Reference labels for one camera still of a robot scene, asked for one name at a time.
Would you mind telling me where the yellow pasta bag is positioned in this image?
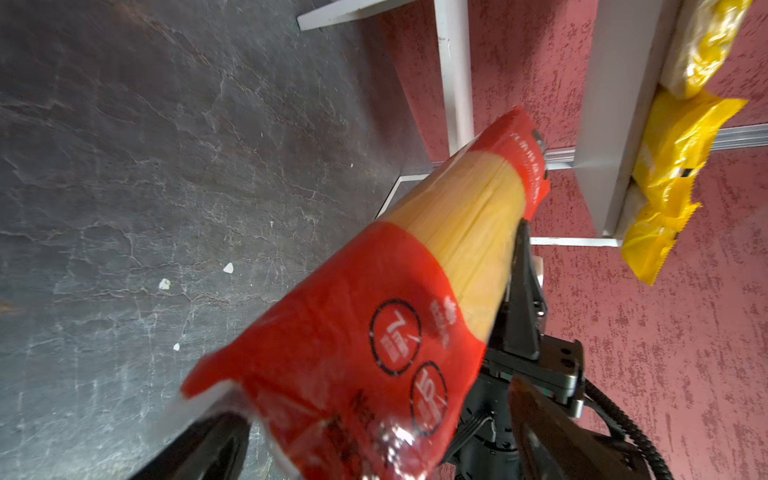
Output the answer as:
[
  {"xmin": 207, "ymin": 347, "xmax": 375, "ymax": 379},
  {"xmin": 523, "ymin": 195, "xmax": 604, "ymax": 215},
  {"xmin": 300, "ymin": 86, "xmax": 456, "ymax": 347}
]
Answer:
[
  {"xmin": 659, "ymin": 0, "xmax": 752, "ymax": 100},
  {"xmin": 616, "ymin": 182, "xmax": 701, "ymax": 286},
  {"xmin": 632, "ymin": 87, "xmax": 747, "ymax": 232}
]

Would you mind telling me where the white two-tier shelf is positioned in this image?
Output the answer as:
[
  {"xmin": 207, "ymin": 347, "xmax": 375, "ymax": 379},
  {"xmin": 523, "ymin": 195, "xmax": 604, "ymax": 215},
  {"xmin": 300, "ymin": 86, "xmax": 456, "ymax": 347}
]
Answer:
[{"xmin": 296, "ymin": 0, "xmax": 685, "ymax": 248}]

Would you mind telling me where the red spaghetti bag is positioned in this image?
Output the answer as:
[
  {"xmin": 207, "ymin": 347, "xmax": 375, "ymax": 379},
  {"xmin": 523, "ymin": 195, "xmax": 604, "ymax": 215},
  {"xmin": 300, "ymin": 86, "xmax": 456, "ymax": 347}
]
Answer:
[{"xmin": 181, "ymin": 107, "xmax": 549, "ymax": 479}]

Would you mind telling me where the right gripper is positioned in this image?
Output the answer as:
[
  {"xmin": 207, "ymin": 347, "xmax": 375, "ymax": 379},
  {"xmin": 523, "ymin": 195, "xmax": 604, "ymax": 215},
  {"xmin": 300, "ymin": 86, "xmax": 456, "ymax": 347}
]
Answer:
[{"xmin": 443, "ymin": 219, "xmax": 651, "ymax": 479}]

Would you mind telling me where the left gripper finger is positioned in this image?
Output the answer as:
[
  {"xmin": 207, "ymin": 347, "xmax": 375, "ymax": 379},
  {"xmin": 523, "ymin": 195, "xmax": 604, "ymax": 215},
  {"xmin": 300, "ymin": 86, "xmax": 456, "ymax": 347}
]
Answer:
[{"xmin": 131, "ymin": 413, "xmax": 251, "ymax": 480}]

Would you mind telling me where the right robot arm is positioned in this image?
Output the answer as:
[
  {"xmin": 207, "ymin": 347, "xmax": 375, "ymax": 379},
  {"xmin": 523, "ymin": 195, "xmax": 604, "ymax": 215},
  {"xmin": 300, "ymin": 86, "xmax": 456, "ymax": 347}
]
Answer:
[{"xmin": 442, "ymin": 221, "xmax": 672, "ymax": 479}]

